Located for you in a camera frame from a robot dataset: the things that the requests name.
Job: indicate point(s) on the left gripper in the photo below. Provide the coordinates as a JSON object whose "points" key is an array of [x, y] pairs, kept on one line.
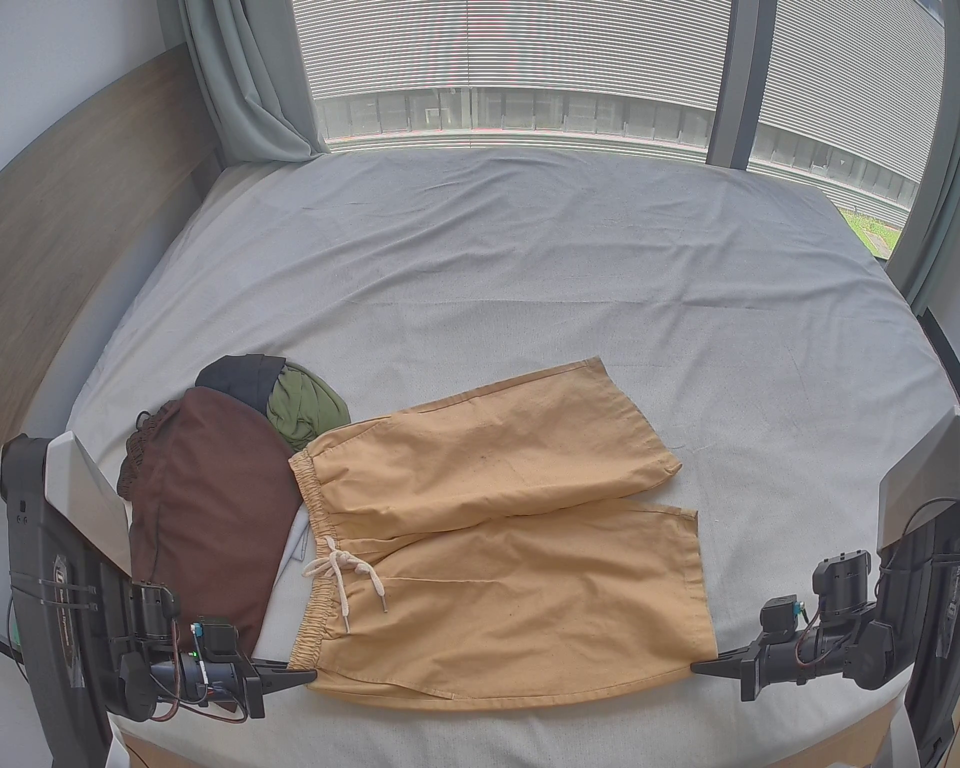
{"points": [[217, 682]]}

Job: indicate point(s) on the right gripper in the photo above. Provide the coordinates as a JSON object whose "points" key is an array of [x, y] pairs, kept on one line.
{"points": [[784, 660]]}

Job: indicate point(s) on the tan shorts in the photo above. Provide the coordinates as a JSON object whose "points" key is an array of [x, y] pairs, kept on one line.
{"points": [[487, 562]]}

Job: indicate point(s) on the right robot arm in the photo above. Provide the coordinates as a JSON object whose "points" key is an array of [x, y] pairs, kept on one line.
{"points": [[922, 600]]}

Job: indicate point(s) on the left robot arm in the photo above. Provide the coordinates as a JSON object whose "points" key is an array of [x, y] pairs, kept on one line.
{"points": [[52, 600]]}

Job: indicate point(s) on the bed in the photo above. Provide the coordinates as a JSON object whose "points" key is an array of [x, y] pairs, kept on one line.
{"points": [[525, 262]]}

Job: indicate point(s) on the white garment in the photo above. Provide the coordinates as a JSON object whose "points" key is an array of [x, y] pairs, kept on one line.
{"points": [[289, 555]]}

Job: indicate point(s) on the brown shorts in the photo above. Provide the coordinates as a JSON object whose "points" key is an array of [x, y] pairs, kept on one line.
{"points": [[210, 510]]}

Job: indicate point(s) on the green garment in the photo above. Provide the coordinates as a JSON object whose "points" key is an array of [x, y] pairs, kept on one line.
{"points": [[307, 412]]}

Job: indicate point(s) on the black garment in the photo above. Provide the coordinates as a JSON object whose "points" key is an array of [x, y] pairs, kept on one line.
{"points": [[232, 379]]}

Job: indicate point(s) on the grey-green curtain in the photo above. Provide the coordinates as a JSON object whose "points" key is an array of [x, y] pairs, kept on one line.
{"points": [[934, 187], [247, 90]]}

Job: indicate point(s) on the window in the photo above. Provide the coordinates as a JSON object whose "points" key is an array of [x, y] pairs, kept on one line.
{"points": [[525, 67]]}

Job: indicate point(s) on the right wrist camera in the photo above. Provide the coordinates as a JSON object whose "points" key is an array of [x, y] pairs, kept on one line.
{"points": [[780, 615]]}

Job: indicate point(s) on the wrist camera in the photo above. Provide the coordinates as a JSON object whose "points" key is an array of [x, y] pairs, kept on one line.
{"points": [[780, 615], [214, 637]]}

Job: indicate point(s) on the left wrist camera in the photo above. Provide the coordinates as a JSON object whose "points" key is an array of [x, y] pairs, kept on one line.
{"points": [[214, 637]]}

